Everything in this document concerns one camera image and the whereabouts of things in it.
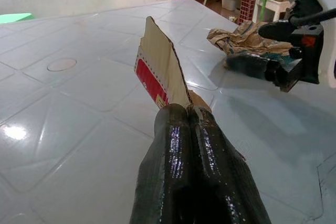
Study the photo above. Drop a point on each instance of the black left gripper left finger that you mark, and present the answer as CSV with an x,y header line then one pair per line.
x,y
168,161

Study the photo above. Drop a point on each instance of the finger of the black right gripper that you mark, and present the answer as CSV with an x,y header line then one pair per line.
x,y
249,64
278,31

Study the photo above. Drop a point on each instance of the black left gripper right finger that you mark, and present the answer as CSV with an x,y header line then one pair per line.
x,y
223,171

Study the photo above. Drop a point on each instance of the brown paper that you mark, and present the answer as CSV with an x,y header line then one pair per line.
x,y
244,39

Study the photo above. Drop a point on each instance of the red white printed carton piece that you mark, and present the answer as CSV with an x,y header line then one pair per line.
x,y
162,58

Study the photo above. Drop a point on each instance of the small white stool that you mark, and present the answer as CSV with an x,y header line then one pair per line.
x,y
275,5

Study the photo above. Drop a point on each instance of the white storage box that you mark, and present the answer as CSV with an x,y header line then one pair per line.
x,y
229,1

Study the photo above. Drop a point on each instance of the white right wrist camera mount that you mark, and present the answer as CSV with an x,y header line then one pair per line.
x,y
329,51

